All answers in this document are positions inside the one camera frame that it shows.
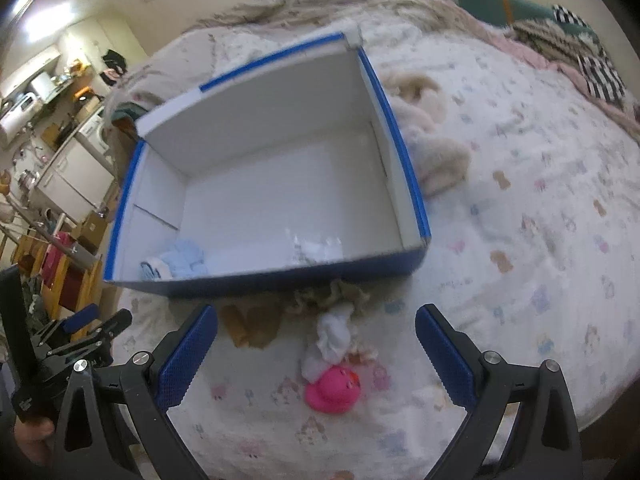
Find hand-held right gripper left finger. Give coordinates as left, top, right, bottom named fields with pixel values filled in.
left=52, top=304, right=221, bottom=480

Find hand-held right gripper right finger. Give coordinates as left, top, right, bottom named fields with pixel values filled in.
left=414, top=304, right=584, bottom=480

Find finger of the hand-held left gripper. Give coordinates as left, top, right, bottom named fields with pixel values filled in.
left=31, top=304, right=100, bottom=348
left=47, top=309, right=134, bottom=358

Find brown sock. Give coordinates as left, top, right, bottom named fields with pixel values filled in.
left=246, top=303, right=284, bottom=350
left=221, top=304, right=252, bottom=349

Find small beige patterned cloth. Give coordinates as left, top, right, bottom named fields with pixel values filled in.
left=347, top=344, right=382, bottom=367

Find pink rubber duck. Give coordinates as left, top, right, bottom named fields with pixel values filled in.
left=305, top=366, right=362, bottom=415

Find white sock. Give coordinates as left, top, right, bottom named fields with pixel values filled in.
left=300, top=307, right=354, bottom=380

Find blue and white cardboard box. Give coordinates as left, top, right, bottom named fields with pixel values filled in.
left=102, top=31, right=432, bottom=299

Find person's left hand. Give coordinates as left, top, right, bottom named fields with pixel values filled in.
left=12, top=417, right=57, bottom=467

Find yellow wooden rack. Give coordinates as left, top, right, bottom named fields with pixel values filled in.
left=12, top=237, right=110, bottom=322

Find red cloth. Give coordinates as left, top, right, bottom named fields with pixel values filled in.
left=41, top=232, right=76, bottom=291

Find blue striped white cloth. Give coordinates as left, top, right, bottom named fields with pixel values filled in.
left=140, top=240, right=209, bottom=281

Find brown cardboard box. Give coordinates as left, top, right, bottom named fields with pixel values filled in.
left=74, top=210, right=114, bottom=255

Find white cabinet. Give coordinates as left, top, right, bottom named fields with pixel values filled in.
left=34, top=137, right=120, bottom=222

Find printed white bed sheet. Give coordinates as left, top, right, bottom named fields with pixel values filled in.
left=107, top=0, right=640, bottom=480

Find white washing machine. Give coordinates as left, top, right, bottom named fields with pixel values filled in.
left=75, top=109, right=115, bottom=162

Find teal cloth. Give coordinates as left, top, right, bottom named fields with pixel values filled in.
left=110, top=102, right=145, bottom=125

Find microwave oven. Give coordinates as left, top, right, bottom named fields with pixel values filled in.
left=27, top=72, right=57, bottom=104

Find cream plush towel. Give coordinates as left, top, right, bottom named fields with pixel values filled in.
left=387, top=72, right=472, bottom=199

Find dark hanging clothes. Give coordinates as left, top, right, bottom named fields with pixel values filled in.
left=99, top=50, right=129, bottom=87

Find black and white striped cloth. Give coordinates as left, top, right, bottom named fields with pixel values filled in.
left=514, top=4, right=629, bottom=111

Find pink blanket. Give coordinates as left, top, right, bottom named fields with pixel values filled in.
left=445, top=0, right=640, bottom=141

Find green cushion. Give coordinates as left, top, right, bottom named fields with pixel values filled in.
left=457, top=0, right=601, bottom=45

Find grey fringed blanket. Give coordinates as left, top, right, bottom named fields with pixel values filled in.
left=195, top=0, right=481, bottom=41

